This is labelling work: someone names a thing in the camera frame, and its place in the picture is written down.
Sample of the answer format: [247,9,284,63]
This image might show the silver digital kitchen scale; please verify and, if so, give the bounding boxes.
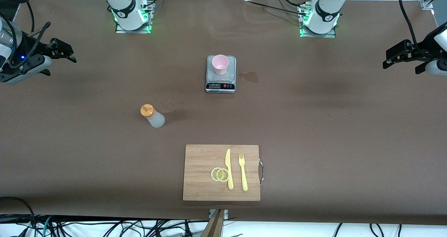
[205,55,237,94]

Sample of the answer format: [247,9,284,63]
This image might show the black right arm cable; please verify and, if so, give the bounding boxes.
[7,1,51,68]

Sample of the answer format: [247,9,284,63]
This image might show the yellow plastic knife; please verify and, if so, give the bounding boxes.
[225,149,234,190]

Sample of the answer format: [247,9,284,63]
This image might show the black cable across table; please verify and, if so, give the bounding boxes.
[239,0,311,17]

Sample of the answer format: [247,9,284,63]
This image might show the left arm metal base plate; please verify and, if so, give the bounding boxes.
[300,6,336,38]

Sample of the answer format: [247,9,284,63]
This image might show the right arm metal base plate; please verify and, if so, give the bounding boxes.
[115,0,154,34]

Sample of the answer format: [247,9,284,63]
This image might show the black looped floor cable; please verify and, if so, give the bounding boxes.
[0,196,37,227]

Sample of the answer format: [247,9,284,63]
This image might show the wooden post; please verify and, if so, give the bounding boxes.
[201,209,226,237]

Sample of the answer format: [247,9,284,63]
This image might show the pink plastic cup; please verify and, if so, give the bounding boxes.
[212,55,229,76]

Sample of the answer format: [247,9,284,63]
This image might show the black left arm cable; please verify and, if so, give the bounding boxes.
[398,0,419,52]

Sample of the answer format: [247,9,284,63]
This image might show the clear sauce bottle orange cap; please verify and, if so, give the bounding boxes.
[140,104,166,128]

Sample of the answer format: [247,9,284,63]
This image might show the wooden cutting board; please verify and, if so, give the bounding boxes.
[183,144,261,201]

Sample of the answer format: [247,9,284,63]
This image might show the teal floor cable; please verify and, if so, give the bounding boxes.
[31,215,53,237]

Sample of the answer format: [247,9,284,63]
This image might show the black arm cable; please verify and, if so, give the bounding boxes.
[7,1,51,68]
[398,0,419,52]

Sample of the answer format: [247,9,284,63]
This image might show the yellow plastic fork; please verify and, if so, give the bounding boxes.
[239,153,248,192]

